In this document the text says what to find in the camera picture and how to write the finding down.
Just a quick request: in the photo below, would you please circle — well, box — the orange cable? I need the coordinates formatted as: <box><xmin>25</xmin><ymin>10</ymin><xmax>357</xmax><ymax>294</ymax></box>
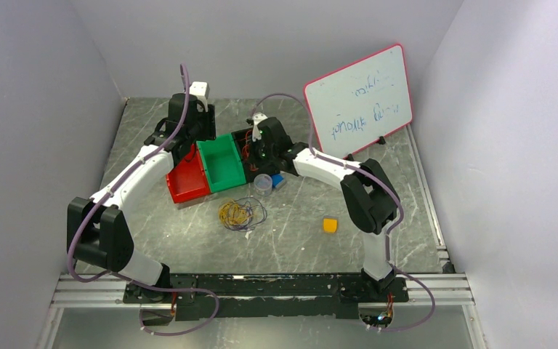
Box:
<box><xmin>240</xmin><ymin>129</ymin><xmax>256</xmax><ymax>172</ymax></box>

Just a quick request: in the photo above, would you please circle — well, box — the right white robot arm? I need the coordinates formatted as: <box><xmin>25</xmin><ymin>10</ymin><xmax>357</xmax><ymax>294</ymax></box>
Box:
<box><xmin>245</xmin><ymin>113</ymin><xmax>403</xmax><ymax>301</ymax></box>

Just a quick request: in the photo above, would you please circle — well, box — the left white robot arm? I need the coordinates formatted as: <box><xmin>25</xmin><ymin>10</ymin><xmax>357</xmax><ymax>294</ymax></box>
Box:
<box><xmin>67</xmin><ymin>83</ymin><xmax>216</xmax><ymax>302</ymax></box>

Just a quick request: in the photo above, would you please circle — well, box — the blue eraser block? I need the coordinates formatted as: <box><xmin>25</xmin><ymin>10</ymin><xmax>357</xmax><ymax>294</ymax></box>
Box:
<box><xmin>271</xmin><ymin>174</ymin><xmax>286</xmax><ymax>189</ymax></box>

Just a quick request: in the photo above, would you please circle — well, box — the clear round container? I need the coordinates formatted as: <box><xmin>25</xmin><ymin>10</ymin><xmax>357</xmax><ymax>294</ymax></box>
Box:
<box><xmin>253</xmin><ymin>174</ymin><xmax>273</xmax><ymax>196</ymax></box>

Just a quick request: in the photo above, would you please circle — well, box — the black plastic bin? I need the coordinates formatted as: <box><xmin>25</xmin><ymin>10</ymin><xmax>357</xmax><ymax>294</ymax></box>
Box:
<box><xmin>231</xmin><ymin>127</ymin><xmax>261</xmax><ymax>183</ymax></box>

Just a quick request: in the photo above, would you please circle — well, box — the green plastic bin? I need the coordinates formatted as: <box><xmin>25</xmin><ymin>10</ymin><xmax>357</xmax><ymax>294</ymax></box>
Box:
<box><xmin>197</xmin><ymin>134</ymin><xmax>246</xmax><ymax>193</ymax></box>

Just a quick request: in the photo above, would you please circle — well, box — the red plastic bin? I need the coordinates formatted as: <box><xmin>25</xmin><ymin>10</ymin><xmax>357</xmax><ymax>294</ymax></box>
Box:
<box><xmin>166</xmin><ymin>144</ymin><xmax>211</xmax><ymax>204</ymax></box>

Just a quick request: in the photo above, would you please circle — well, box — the orange yellow block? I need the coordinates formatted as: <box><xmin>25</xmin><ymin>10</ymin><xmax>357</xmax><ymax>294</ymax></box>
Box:
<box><xmin>322</xmin><ymin>217</ymin><xmax>339</xmax><ymax>233</ymax></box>

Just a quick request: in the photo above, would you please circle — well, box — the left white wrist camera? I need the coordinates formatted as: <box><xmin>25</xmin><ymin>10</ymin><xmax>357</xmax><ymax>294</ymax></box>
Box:
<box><xmin>189</xmin><ymin>81</ymin><xmax>210</xmax><ymax>112</ymax></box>

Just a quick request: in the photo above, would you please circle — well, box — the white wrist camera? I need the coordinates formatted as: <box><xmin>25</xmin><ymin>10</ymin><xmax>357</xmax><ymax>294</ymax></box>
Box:
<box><xmin>189</xmin><ymin>81</ymin><xmax>210</xmax><ymax>112</ymax></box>
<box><xmin>251</xmin><ymin>113</ymin><xmax>268</xmax><ymax>143</ymax></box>

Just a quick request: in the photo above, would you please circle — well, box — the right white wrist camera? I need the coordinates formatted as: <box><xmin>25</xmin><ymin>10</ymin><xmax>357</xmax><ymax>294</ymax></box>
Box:
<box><xmin>251</xmin><ymin>113</ymin><xmax>268</xmax><ymax>143</ymax></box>

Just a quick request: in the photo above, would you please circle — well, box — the white board with red frame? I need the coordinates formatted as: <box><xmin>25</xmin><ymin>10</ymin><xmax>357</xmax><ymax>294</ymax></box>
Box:
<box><xmin>303</xmin><ymin>44</ymin><xmax>413</xmax><ymax>158</ymax></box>

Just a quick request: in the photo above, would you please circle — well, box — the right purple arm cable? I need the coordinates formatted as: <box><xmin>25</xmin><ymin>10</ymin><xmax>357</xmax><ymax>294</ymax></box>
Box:
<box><xmin>248</xmin><ymin>92</ymin><xmax>437</xmax><ymax>334</ymax></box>

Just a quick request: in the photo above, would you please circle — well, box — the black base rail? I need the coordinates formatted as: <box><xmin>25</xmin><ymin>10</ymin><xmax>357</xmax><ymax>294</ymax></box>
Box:
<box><xmin>122</xmin><ymin>272</ymin><xmax>409</xmax><ymax>321</ymax></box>

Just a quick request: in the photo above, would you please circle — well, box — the aluminium frame rail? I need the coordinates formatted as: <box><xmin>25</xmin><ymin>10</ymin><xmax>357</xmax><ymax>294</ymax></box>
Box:
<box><xmin>51</xmin><ymin>275</ymin><xmax>127</xmax><ymax>309</ymax></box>

